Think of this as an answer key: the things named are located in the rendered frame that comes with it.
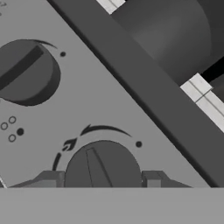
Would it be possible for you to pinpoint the grey stove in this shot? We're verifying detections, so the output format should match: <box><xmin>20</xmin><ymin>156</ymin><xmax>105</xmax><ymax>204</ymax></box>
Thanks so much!
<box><xmin>0</xmin><ymin>0</ymin><xmax>224</xmax><ymax>188</ymax></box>

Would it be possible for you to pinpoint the dark grey stove knob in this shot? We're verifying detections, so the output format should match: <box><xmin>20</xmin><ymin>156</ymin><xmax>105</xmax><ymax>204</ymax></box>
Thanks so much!
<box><xmin>63</xmin><ymin>139</ymin><xmax>144</xmax><ymax>188</ymax></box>
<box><xmin>0</xmin><ymin>38</ymin><xmax>62</xmax><ymax>108</ymax></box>

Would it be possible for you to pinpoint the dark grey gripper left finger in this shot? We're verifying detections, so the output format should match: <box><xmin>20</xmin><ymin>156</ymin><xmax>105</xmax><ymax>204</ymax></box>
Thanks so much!
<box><xmin>8</xmin><ymin>170</ymin><xmax>66</xmax><ymax>188</ymax></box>

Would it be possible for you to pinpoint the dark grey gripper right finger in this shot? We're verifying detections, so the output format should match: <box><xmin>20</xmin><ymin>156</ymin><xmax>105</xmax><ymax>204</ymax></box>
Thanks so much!
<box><xmin>141</xmin><ymin>170</ymin><xmax>193</xmax><ymax>188</ymax></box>

